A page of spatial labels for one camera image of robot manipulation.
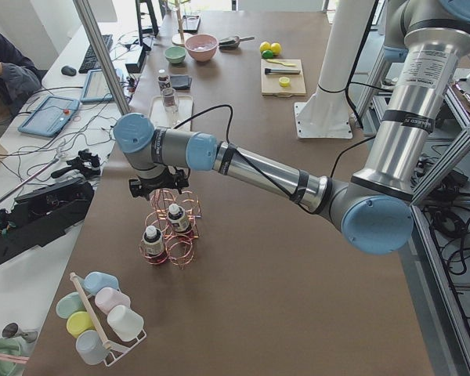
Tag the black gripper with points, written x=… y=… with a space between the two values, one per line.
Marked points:
x=155 y=183

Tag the copper wire bottle basket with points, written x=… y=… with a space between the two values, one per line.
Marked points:
x=174 y=247

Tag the tea bottle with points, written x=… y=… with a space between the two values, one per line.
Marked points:
x=163 y=79
x=153 y=245
x=178 y=219

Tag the tea bottle by robot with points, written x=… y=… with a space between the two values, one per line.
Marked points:
x=178 y=219

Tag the cream rabbit tray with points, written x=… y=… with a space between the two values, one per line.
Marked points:
x=160 y=117

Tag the clear wine glass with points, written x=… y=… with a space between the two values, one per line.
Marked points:
x=170 y=102

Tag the grey folded cloth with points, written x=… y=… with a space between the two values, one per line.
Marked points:
x=181 y=81

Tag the blue teach pendant far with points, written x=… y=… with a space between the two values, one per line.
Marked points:
x=95 y=88

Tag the blue teach pendant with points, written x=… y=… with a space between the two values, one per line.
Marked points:
x=95 y=88
x=50 y=117

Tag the metal reacher grabber tool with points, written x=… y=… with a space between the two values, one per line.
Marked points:
x=26 y=181

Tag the blue plastic cup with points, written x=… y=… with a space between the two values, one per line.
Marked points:
x=96 y=280

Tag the bamboo cutting board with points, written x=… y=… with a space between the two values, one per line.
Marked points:
x=270 y=84

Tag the pink bowl of ice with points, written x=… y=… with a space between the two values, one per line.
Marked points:
x=201 y=47

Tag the pink plastic cup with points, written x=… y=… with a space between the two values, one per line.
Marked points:
x=107 y=298

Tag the wooden mug tree stand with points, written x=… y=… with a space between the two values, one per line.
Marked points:
x=180 y=36

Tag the blue teach pendant near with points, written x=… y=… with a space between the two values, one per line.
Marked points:
x=50 y=117

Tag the steel muddler black tip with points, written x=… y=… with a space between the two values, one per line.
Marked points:
x=269 y=71

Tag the black device on desk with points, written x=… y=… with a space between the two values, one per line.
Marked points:
x=43 y=215

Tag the half lemon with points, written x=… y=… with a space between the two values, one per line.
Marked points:
x=284 y=81

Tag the steel ice scoop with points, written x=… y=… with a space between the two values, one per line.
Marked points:
x=233 y=41

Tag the white plastic cup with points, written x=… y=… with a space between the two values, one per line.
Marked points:
x=125 y=323

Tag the yellow plastic knife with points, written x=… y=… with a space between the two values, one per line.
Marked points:
x=281 y=62

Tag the black computer mouse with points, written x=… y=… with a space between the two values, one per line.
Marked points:
x=68 y=71

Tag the yellow lemon far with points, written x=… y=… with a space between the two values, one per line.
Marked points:
x=264 y=46

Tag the green plastic cup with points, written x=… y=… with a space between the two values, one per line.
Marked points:
x=68 y=305

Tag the green lime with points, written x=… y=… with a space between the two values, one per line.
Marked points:
x=276 y=48

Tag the yellow plastic cup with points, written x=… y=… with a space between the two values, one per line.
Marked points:
x=79 y=322

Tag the white cup drying rack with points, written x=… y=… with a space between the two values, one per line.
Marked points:
x=117 y=348

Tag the grey plastic cup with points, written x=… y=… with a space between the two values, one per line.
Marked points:
x=90 y=347

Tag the seated person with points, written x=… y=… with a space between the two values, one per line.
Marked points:
x=19 y=79

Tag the steel jigger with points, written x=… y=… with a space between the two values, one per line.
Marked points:
x=13 y=330

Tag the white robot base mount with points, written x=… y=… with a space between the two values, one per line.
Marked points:
x=321 y=120

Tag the aluminium frame post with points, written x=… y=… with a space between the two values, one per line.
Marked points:
x=92 y=31

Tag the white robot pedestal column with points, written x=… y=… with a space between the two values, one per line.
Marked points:
x=352 y=20

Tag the aluminium side frame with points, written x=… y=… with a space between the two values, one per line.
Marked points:
x=439 y=253

